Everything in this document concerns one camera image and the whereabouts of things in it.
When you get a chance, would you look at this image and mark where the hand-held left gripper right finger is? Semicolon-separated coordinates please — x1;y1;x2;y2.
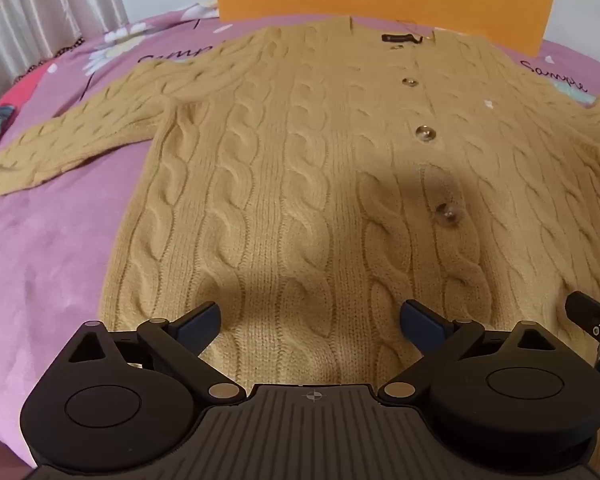
378;299;556;404

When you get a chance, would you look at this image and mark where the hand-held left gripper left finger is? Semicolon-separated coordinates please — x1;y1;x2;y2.
68;301;246;406

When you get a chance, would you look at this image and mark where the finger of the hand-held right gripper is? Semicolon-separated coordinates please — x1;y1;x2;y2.
565;290;600;376

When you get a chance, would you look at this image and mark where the mustard cable-knit cardigan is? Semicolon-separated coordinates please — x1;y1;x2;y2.
0;16;600;386

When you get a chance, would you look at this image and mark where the pink floral printed bed sheet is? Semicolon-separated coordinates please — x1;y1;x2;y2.
0;0;600;461

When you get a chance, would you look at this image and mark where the red cloth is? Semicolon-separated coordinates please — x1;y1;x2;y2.
0;66;57;112

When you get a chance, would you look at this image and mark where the pale patterned curtain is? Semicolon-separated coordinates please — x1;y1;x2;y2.
0;0;131;103

